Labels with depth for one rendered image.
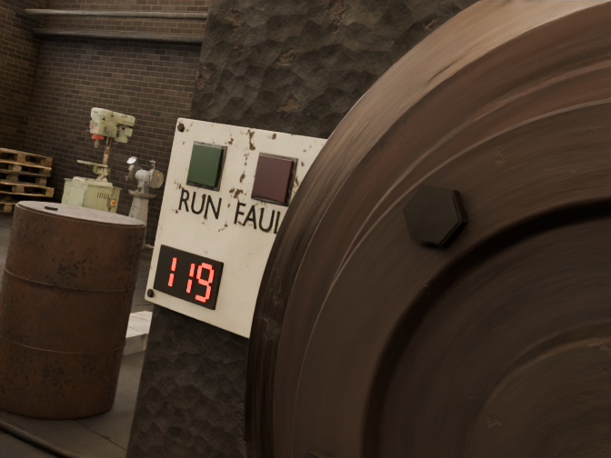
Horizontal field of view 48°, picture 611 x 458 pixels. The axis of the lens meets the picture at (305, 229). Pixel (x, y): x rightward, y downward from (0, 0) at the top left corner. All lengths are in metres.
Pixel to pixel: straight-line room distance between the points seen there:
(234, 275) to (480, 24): 0.33
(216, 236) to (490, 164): 0.39
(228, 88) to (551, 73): 0.39
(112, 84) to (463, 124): 10.13
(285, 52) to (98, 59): 10.15
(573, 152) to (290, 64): 0.40
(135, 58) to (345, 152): 9.77
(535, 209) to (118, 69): 10.16
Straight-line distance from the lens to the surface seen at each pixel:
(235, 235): 0.61
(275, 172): 0.59
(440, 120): 0.36
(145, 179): 9.01
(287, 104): 0.62
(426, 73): 0.38
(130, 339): 4.31
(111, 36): 10.15
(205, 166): 0.64
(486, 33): 0.38
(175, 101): 9.40
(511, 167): 0.27
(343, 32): 0.61
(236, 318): 0.61
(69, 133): 11.00
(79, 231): 3.05
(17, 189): 10.53
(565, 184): 0.26
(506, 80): 0.35
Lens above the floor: 1.20
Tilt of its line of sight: 4 degrees down
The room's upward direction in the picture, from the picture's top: 11 degrees clockwise
